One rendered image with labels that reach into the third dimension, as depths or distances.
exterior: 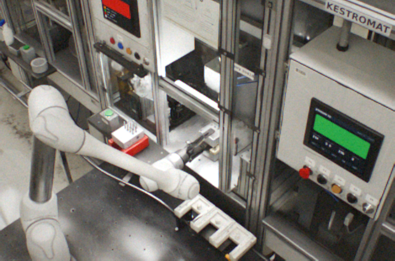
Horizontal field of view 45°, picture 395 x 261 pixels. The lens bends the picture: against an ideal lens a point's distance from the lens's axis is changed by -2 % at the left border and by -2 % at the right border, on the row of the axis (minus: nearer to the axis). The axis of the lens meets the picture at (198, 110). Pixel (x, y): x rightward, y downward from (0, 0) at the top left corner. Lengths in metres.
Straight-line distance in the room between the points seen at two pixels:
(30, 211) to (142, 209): 0.57
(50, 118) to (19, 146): 2.20
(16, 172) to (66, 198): 1.23
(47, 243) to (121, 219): 0.47
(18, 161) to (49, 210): 1.63
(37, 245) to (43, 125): 0.59
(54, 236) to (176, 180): 0.57
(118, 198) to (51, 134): 0.87
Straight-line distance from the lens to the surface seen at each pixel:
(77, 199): 2.61
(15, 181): 3.75
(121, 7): 2.09
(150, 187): 2.15
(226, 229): 2.17
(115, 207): 2.54
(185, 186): 2.02
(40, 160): 2.10
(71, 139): 1.83
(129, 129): 2.40
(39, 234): 2.19
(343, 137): 1.54
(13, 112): 4.33
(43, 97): 1.93
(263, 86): 1.70
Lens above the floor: 2.67
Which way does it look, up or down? 41 degrees down
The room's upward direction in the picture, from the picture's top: 1 degrees counter-clockwise
